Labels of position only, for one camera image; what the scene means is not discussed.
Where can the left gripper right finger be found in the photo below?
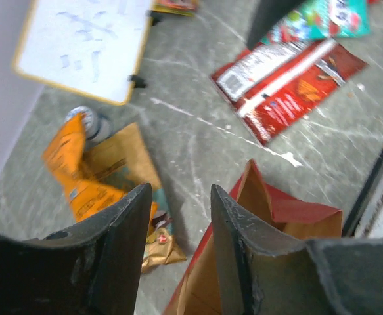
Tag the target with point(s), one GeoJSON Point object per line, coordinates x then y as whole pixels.
{"type": "Point", "coordinates": [262, 270]}

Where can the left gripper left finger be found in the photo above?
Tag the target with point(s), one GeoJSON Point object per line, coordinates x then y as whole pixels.
{"type": "Point", "coordinates": [87, 268]}

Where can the red brown paper bag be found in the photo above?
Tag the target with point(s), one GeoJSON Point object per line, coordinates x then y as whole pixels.
{"type": "Point", "coordinates": [198, 291]}

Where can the orange kettle chips bag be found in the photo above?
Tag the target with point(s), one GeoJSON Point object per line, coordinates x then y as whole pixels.
{"type": "Point", "coordinates": [64, 159]}

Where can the brown teal chips bag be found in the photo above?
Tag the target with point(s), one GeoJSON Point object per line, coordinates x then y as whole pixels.
{"type": "Point", "coordinates": [135, 197]}

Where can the red Doritos bag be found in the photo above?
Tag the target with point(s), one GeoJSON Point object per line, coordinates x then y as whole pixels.
{"type": "Point", "coordinates": [273, 86]}

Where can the teal Fox's candy bag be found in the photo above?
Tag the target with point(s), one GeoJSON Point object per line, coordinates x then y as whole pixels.
{"type": "Point", "coordinates": [315, 20]}

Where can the orange Fox's fruits bag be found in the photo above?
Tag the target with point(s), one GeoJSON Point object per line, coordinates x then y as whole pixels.
{"type": "Point", "coordinates": [180, 7]}

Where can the aluminium rail frame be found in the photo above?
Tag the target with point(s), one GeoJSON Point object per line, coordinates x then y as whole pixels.
{"type": "Point", "coordinates": [364, 198]}

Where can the small whiteboard yellow frame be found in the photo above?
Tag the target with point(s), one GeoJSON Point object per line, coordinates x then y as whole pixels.
{"type": "Point", "coordinates": [91, 48]}

